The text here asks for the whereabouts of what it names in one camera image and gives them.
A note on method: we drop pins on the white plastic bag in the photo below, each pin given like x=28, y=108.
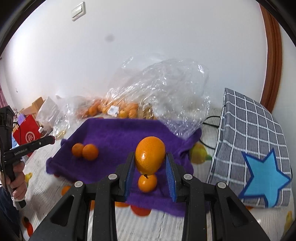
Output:
x=47, y=113

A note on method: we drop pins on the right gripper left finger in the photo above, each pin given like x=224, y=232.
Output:
x=68, y=219

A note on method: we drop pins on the clear plastic fruit bag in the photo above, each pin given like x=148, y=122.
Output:
x=172, y=91

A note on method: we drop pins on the brown door frame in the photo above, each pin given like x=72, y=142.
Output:
x=273, y=60

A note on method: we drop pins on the white wall switch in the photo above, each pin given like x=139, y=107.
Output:
x=78, y=11

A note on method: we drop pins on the cardboard box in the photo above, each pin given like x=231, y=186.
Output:
x=33, y=108

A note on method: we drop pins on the red paper gift bag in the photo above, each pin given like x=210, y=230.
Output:
x=27, y=131

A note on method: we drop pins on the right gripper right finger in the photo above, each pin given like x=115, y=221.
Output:
x=230, y=219

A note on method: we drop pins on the oval orange kumquat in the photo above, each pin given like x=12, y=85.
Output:
x=149, y=155

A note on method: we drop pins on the orange mandarin two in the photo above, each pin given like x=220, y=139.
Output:
x=90, y=152

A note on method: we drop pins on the small clear plastic bag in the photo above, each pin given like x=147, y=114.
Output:
x=71, y=110

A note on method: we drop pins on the orange mandarin four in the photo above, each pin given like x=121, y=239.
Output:
x=142, y=212

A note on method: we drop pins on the orange mandarin five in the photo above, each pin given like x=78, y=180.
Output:
x=65, y=190

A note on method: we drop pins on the grey checked star cushion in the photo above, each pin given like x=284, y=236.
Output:
x=251, y=154

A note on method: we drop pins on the person's left hand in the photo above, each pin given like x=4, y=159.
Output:
x=18, y=185

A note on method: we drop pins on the purple towel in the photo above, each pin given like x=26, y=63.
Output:
x=115, y=139

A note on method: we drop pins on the orange mandarin one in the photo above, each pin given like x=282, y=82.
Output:
x=77, y=150

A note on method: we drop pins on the orange mandarin three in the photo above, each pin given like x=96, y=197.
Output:
x=147, y=184

